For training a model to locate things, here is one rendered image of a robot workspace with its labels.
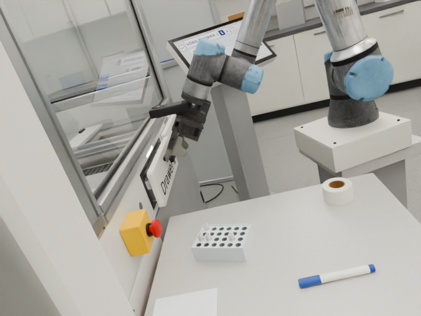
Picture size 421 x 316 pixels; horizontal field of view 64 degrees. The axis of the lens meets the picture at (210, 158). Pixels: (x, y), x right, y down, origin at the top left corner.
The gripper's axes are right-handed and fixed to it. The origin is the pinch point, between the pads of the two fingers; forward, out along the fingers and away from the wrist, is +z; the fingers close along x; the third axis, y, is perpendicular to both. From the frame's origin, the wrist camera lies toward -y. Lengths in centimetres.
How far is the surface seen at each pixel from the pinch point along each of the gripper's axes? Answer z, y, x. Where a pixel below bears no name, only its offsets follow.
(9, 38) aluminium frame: -29, -26, -42
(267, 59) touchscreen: -29, 33, 94
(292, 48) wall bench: -35, 82, 275
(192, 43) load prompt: -24, -7, 85
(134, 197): 3.0, -3.6, -23.1
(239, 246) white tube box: -0.8, 21.7, -34.3
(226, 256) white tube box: 3.0, 20.1, -34.0
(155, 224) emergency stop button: 0.5, 3.0, -33.9
